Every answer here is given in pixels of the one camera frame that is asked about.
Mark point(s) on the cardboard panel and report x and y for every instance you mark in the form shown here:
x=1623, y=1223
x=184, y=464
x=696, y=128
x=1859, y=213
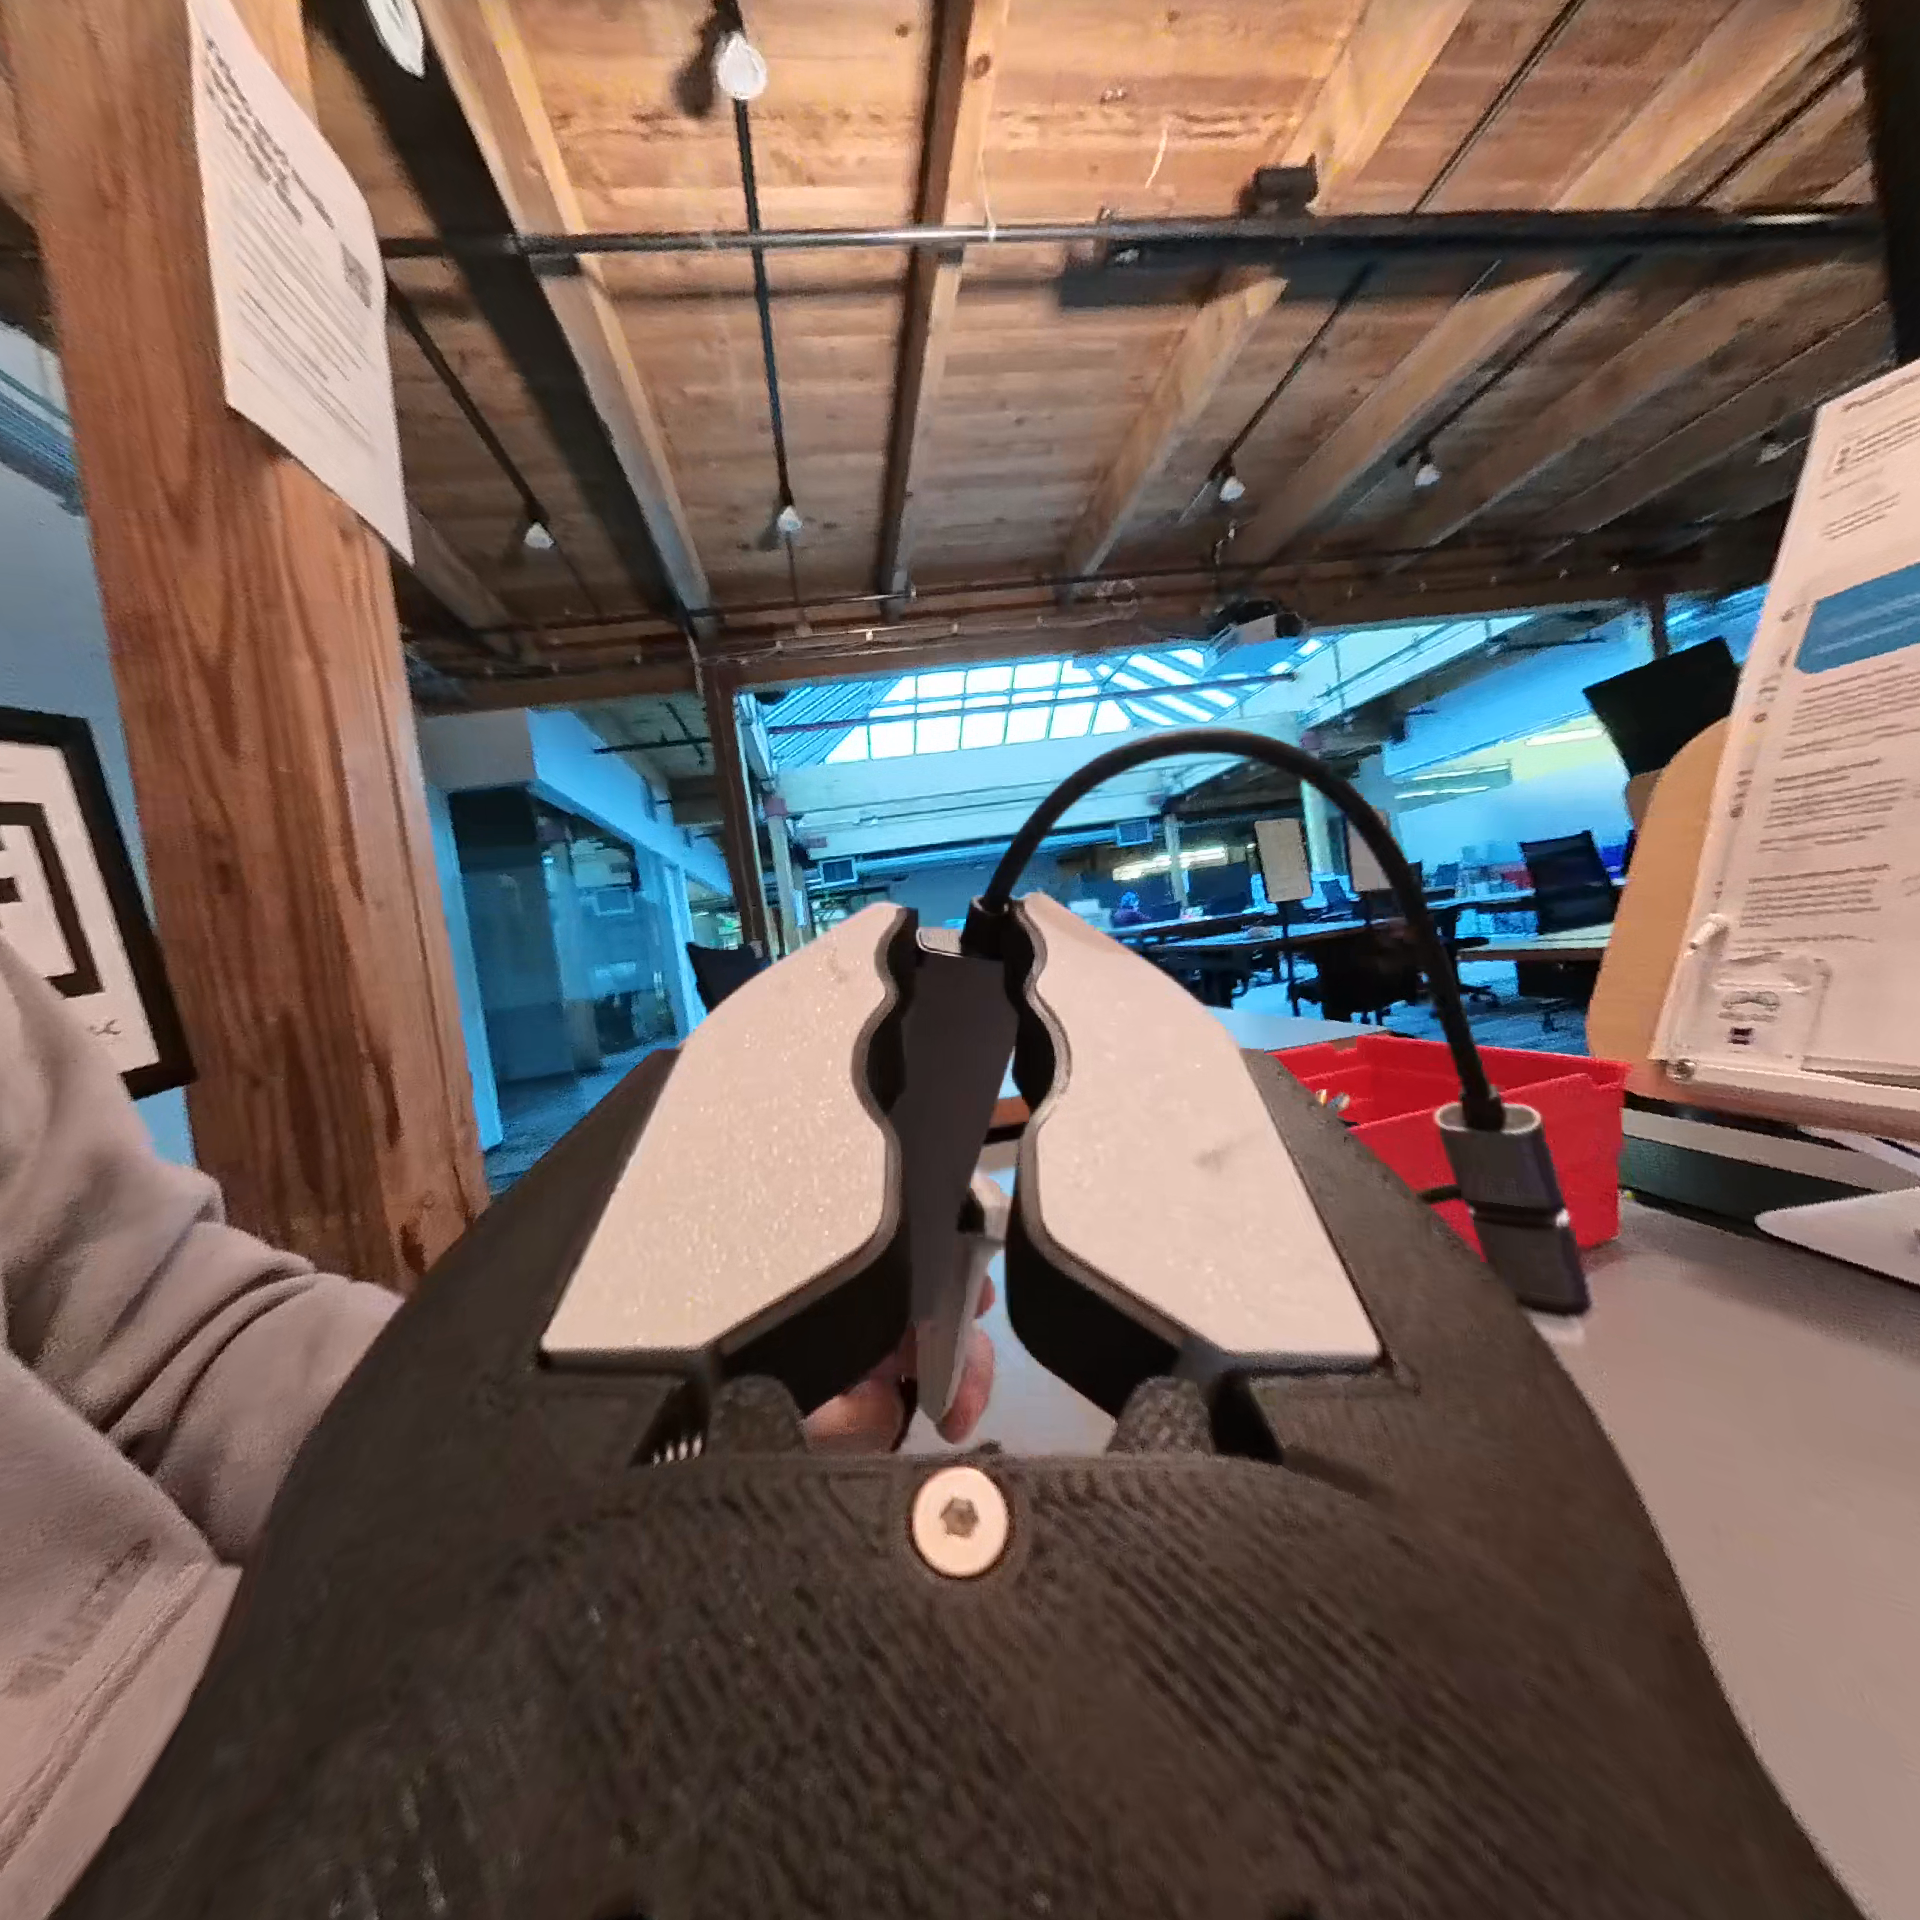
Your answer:
x=1648, y=928

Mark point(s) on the wooden post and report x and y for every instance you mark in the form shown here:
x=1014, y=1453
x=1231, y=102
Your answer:
x=254, y=843

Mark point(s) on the black office chair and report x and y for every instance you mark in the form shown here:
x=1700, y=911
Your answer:
x=1566, y=884

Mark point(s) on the black framed picture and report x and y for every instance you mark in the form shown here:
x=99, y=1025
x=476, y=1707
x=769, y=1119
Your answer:
x=77, y=899

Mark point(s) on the red plastic bin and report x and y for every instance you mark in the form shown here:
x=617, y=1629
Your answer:
x=1409, y=1111

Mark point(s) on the hanging light bulb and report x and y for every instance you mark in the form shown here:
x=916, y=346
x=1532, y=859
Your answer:
x=740, y=68

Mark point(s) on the background office tables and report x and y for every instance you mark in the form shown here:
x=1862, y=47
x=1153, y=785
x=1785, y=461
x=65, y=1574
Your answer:
x=1290, y=944

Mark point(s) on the grey desk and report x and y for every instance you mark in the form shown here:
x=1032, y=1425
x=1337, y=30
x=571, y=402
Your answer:
x=1754, y=1501

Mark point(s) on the person's left forearm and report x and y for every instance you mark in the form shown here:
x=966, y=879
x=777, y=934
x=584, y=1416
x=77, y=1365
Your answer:
x=118, y=1318

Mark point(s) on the white paper notice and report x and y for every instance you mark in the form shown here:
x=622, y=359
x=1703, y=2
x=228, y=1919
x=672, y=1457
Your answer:
x=301, y=284

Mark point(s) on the black monitor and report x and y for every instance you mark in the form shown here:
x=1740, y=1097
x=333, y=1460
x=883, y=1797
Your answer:
x=1664, y=701

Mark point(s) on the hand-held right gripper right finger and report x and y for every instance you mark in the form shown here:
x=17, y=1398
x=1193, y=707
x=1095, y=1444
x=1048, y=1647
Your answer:
x=1187, y=1172

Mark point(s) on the printed instruction sheet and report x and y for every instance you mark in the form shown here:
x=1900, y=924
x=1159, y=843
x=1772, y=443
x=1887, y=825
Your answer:
x=1825, y=812

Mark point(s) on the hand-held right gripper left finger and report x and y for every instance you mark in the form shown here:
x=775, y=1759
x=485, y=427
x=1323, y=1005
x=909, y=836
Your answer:
x=721, y=1155

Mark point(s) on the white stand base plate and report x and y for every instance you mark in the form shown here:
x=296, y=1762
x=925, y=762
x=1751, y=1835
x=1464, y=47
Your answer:
x=1850, y=1223

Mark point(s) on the black ceiling pipe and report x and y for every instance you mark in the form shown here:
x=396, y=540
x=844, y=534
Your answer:
x=1050, y=234

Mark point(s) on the person's left hand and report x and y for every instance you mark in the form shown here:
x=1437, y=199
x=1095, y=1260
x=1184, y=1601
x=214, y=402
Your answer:
x=863, y=1406

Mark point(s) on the black high chair back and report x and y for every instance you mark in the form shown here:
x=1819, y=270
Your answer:
x=723, y=973

